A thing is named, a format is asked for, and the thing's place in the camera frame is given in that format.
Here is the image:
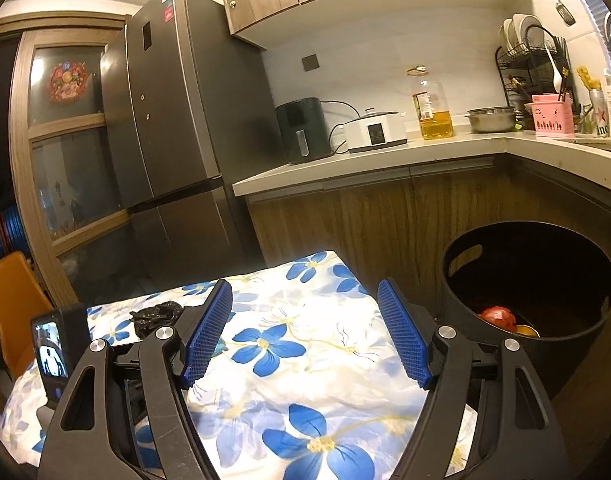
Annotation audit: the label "black air fryer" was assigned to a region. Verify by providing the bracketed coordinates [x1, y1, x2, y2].
[276, 98, 333, 164]

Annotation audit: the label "steel pot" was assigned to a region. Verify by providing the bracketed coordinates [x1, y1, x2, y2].
[466, 106, 516, 133]

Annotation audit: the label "black round trash bin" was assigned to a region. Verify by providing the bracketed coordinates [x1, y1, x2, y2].
[437, 221, 611, 396]

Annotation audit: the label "wall socket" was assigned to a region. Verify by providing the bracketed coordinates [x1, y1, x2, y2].
[301, 54, 321, 72]

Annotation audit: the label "pink utensil holder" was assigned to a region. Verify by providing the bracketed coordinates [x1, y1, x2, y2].
[526, 93, 575, 139]

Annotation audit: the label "black dish rack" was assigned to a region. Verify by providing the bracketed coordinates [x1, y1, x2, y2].
[495, 13, 581, 130]

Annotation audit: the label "white rice cooker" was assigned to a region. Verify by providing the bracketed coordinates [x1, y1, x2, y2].
[343, 112, 407, 153]

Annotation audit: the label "wooden lower cabinets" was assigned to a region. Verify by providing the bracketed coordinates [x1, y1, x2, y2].
[248, 155, 611, 413]

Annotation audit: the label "wooden glass door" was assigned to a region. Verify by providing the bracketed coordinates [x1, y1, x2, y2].
[9, 27, 132, 307]

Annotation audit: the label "orange chair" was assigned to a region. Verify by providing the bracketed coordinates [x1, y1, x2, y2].
[0, 252, 54, 379]

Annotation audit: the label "dark grey refrigerator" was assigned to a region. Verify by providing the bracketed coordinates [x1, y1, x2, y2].
[101, 0, 286, 287]

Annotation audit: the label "beverage can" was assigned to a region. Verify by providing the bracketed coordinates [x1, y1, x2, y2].
[590, 88, 609, 138]

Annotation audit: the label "cooking oil bottle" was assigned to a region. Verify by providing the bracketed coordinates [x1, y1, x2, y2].
[406, 65, 454, 140]

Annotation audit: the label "floral blue white tablecloth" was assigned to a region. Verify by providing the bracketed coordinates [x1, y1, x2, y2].
[0, 250, 479, 480]

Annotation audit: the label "red floral door decoration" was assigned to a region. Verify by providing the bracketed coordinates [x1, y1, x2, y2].
[47, 62, 89, 103]

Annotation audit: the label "red paper cup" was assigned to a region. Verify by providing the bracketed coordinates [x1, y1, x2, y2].
[478, 306, 517, 333]

